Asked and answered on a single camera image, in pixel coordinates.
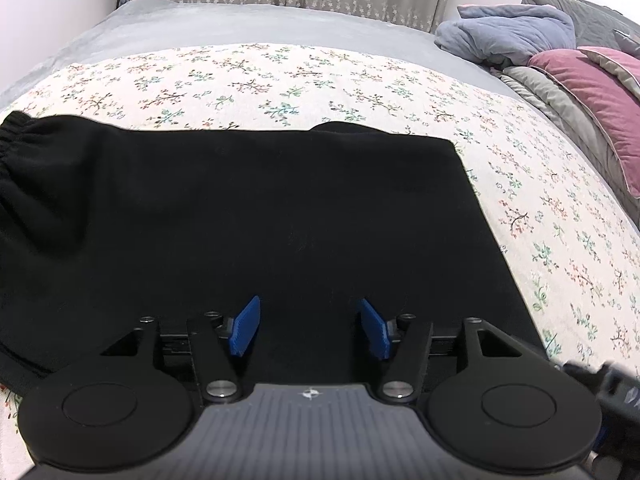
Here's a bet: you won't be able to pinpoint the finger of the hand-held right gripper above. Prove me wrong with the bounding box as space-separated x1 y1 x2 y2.
562 360 608 387

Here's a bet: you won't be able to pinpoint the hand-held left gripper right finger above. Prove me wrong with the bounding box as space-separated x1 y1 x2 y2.
354 297 543 404

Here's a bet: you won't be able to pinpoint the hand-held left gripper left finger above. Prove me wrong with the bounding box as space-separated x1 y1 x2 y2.
100 295 262 404

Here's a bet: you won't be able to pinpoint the black pants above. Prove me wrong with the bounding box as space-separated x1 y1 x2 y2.
0 111 556 406

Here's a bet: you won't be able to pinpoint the floral bed sheet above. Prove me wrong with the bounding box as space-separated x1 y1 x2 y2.
0 44 640 480

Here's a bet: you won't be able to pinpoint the grey quilt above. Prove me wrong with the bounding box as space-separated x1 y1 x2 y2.
497 65 640 201

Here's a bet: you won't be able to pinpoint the pink pillow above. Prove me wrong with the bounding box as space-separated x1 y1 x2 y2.
527 46 640 188

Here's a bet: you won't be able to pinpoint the grey bed cover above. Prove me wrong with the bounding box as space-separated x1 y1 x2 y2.
0 0 516 111

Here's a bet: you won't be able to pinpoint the blue-grey blanket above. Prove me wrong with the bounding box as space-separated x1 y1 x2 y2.
434 4 578 68

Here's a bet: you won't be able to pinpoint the grey pillow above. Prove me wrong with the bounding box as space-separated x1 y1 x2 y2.
520 0 640 56

